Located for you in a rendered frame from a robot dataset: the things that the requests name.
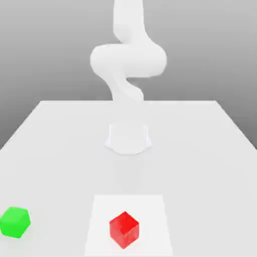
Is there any small red cube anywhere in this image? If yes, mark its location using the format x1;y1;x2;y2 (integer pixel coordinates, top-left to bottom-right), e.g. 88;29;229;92
109;210;140;250

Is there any small green cube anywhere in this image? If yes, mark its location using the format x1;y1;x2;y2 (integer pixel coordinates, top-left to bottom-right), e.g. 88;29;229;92
0;206;32;239

